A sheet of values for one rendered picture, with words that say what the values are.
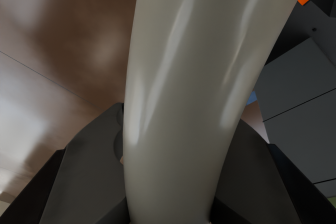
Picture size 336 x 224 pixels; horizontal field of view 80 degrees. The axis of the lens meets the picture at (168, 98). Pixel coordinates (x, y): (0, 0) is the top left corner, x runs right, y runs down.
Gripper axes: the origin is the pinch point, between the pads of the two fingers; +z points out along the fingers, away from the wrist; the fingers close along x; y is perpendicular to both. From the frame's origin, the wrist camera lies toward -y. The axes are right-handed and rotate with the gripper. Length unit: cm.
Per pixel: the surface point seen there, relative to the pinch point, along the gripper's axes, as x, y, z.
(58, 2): -61, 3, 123
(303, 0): 72, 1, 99
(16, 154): -197, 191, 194
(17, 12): -90, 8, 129
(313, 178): 57, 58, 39
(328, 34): 93, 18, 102
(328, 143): 65, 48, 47
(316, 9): 81, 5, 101
